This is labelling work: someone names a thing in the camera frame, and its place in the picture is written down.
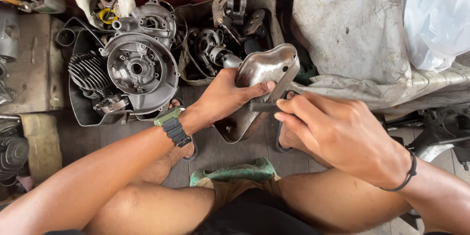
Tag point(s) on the silver clutch gear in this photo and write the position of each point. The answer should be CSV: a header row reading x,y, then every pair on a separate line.
x,y
112,103

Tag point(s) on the black finned cylinder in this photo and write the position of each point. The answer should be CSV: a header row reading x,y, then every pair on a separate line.
x,y
13,157

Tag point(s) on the finned engine cylinder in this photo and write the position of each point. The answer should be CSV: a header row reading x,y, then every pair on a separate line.
x,y
88,70

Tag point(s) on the person's left hand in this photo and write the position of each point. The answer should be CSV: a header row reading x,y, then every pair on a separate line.
x,y
216,99

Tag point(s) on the flywheel rotor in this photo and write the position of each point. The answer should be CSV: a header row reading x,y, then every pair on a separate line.
x,y
207,42

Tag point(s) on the green plastic stool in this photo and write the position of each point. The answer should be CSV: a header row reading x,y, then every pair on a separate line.
x,y
238,172

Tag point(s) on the chrome metal engine cover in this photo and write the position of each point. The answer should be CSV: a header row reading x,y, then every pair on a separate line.
x,y
264,66

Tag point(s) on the grey metal parts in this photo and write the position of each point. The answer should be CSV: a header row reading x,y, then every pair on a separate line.
x,y
8,40

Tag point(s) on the black shirt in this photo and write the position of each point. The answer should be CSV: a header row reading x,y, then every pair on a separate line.
x,y
257,216

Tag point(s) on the green black wristwatch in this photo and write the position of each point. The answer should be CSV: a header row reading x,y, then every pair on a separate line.
x,y
174,126

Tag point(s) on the white plastic bag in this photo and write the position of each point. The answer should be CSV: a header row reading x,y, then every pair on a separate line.
x,y
437,18

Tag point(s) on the dark engine block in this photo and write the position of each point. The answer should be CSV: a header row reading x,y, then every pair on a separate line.
x,y
444,124

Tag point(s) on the dirty white sack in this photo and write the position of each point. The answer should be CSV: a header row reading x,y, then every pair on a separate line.
x,y
348,33

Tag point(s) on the round grey engine crankcase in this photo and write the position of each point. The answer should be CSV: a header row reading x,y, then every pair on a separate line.
x,y
147,77

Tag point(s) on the person's right hand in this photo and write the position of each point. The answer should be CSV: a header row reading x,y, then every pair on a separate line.
x,y
345,135

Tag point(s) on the brown shorts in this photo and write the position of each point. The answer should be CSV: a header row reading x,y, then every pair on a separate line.
x,y
235,191

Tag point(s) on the yellowish foam block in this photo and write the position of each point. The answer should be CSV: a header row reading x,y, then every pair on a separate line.
x,y
44,146

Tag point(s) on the grey crankcase half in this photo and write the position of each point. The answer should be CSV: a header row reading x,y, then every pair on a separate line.
x,y
154,20

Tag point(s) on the person's leg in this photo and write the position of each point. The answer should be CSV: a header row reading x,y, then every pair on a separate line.
x,y
330,198
147,209

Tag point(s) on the person's right leg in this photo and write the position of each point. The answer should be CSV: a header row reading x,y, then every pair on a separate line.
x,y
330,198

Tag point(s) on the wooden board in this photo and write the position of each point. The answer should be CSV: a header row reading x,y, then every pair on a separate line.
x,y
33,62

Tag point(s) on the black disc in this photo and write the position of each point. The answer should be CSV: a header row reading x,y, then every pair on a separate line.
x,y
254,21

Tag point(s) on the black metal yoke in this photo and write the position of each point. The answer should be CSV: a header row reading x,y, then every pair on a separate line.
x,y
237,7

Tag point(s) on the silver cylindrical part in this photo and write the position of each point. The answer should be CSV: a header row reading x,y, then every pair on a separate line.
x,y
226,58

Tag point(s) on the grey tray of engine parts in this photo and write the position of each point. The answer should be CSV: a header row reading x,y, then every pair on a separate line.
x,y
200,14

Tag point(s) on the person's left leg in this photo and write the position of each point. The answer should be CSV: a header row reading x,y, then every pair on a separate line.
x,y
147,209

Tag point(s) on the metal bracket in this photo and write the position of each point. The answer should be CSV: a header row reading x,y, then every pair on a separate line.
x,y
220,5

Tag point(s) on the black plastic tray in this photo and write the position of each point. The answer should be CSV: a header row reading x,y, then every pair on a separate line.
x,y
79,104

